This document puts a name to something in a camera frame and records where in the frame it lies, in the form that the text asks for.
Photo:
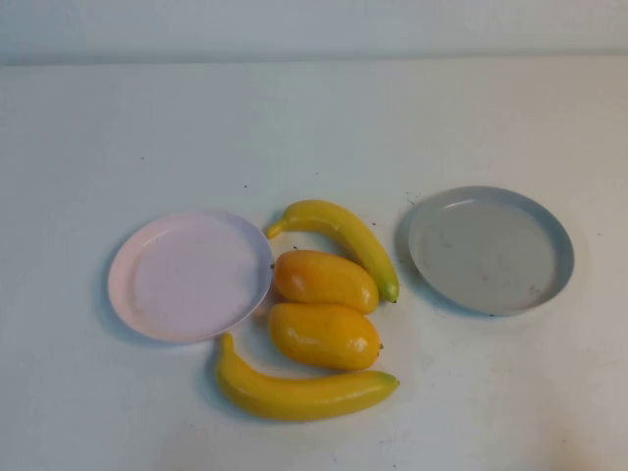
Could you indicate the short yellow plastic banana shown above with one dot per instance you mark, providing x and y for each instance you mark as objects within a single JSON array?
[{"x": 353, "y": 235}]

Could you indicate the yellow mango with orange end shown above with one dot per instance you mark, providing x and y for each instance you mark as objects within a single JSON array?
[{"x": 319, "y": 279}]

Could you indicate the yellow plastic mango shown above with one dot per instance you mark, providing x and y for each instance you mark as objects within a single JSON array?
[{"x": 319, "y": 338}]

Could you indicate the long yellow plastic banana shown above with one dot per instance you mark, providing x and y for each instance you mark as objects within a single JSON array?
[{"x": 294, "y": 397}]

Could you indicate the pink round plate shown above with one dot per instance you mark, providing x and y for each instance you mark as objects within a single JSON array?
[{"x": 196, "y": 279}]

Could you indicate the grey-blue round plate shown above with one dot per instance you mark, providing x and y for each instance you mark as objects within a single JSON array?
[{"x": 490, "y": 250}]

